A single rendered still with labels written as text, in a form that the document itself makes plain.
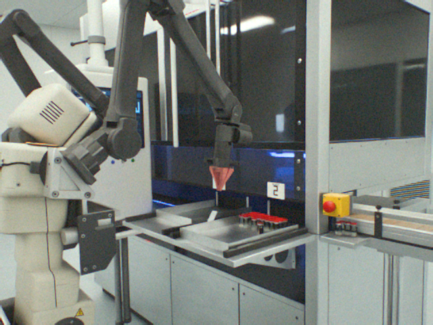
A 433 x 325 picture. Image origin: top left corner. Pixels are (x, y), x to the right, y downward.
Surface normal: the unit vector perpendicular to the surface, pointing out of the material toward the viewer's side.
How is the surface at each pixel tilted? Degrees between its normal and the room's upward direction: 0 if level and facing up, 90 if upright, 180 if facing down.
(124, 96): 91
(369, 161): 90
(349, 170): 90
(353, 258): 90
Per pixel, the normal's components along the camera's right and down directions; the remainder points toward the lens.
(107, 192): 0.75, 0.05
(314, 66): -0.76, 0.08
